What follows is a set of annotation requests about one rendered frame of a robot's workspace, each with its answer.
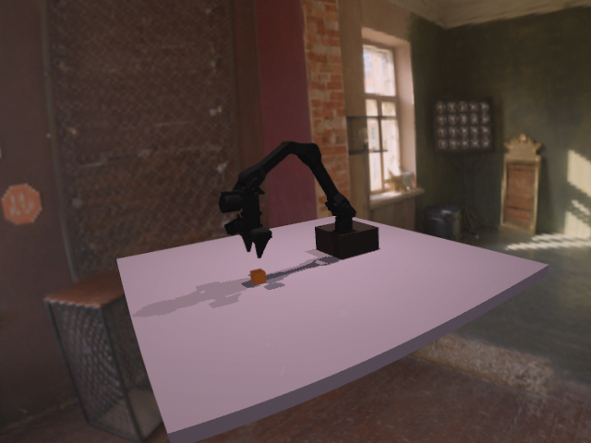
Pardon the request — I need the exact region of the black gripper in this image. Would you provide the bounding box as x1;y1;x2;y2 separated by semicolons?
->
238;209;272;258

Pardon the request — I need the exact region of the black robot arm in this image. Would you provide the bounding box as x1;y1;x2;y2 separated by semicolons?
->
218;140;356;235

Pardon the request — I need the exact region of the orange block with black square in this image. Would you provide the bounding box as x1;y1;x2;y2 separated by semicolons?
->
250;269;266;285

